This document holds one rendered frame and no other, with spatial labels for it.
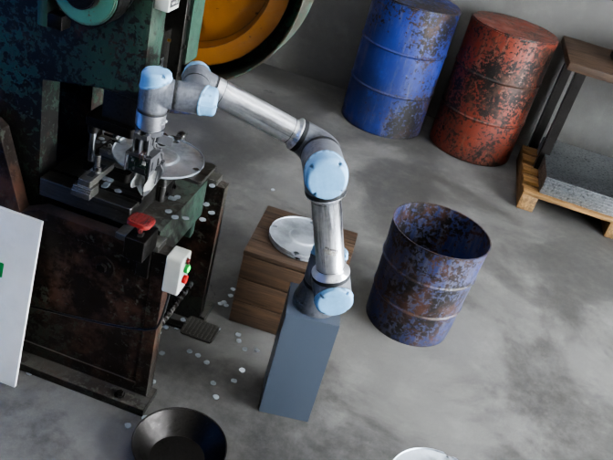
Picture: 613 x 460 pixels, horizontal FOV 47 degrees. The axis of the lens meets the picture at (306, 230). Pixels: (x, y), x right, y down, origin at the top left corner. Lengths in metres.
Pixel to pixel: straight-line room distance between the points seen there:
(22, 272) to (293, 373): 0.93
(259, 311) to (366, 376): 0.49
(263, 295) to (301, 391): 0.48
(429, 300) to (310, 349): 0.73
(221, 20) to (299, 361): 1.17
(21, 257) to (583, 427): 2.20
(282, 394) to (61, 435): 0.73
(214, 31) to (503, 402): 1.81
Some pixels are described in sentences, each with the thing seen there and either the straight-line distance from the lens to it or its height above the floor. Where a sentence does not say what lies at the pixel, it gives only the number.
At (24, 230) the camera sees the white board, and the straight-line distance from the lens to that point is 2.34.
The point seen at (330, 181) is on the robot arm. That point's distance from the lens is 1.88.
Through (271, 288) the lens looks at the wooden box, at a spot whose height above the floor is 0.22.
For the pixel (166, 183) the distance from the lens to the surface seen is 2.30.
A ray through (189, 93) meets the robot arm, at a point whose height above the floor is 1.17.
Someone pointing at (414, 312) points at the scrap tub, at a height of 0.18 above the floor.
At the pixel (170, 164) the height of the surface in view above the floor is 0.78.
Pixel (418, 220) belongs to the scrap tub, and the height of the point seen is 0.39.
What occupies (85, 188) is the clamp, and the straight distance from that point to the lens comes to 2.19.
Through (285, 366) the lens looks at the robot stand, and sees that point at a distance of 2.44.
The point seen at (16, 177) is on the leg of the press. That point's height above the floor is 0.69.
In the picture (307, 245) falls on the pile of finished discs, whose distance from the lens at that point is 2.79.
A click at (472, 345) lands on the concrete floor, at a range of 3.24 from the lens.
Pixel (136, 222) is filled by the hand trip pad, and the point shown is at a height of 0.76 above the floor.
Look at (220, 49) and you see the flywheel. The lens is 2.49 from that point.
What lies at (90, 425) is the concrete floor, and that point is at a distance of 2.48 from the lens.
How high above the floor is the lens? 1.86
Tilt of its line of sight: 31 degrees down
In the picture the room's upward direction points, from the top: 15 degrees clockwise
